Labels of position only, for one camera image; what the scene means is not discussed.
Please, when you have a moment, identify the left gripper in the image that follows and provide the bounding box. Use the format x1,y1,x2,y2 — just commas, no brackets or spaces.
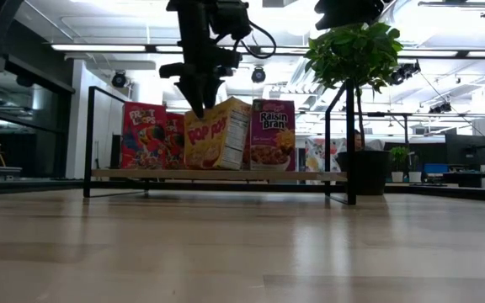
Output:
159,0,244,120

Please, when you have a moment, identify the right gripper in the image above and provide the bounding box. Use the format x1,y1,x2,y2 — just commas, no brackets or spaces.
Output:
313,0,386,31

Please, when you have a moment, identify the yellow Corn Pops cereal box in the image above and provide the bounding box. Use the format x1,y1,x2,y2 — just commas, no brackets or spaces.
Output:
183,96,253,172

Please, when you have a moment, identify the red Froot Loops cereal box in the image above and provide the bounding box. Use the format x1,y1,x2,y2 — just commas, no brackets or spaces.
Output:
165,111,187,170
120,101,168,170

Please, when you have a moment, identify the purple Raisin Bran cereal box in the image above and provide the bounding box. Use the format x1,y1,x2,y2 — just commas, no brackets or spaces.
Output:
249,98,297,173

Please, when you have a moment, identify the green potted plant black pot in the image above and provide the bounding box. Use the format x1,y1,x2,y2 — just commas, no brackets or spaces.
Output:
304,21,404,197

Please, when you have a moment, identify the black ceiling spotlight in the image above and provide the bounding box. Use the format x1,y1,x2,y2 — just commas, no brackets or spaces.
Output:
110,70,128,89
250,66,267,84

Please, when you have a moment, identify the black track light cluster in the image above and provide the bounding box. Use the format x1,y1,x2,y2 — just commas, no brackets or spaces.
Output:
389,60,422,86
429,100,453,114

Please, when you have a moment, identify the floral print panel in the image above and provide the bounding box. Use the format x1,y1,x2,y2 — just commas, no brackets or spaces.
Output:
304,137,348,173

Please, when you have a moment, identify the person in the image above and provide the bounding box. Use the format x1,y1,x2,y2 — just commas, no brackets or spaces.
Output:
353,129,386,152

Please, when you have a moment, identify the small plant white pot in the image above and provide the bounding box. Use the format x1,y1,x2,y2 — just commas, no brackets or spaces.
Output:
408,154,423,183
388,146,410,183

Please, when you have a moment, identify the blue box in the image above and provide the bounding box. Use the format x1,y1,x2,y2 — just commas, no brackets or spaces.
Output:
423,162,450,174

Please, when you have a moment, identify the black computer monitor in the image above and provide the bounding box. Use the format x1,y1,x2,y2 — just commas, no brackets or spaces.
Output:
444,133,485,166

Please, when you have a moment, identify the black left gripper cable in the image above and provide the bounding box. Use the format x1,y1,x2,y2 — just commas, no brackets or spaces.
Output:
237,19,278,60

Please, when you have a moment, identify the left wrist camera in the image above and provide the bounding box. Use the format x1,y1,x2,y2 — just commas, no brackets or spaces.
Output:
216,0,253,41

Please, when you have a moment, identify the wooden shelf black metal frame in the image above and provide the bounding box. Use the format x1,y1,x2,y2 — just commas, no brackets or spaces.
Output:
83,79,357,206

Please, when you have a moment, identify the black metal table frame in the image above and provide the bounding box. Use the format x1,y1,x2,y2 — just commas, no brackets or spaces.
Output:
0,176,485,204

